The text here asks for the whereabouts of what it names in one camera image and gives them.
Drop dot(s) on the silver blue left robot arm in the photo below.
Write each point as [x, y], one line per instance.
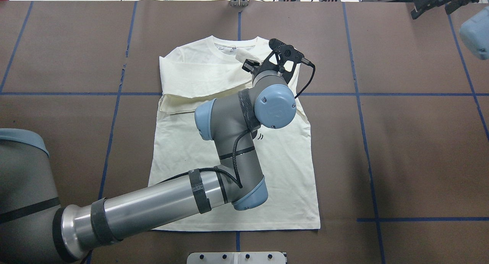
[36, 229]

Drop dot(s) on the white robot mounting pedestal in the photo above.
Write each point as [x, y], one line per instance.
[254, 257]

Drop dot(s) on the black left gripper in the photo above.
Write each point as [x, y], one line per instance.
[249, 66]

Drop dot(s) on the cream long-sleeve cat shirt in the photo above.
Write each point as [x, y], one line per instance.
[210, 68]

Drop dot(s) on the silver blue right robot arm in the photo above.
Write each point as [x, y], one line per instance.
[474, 32]

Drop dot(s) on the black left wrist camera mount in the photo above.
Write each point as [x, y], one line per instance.
[280, 54]

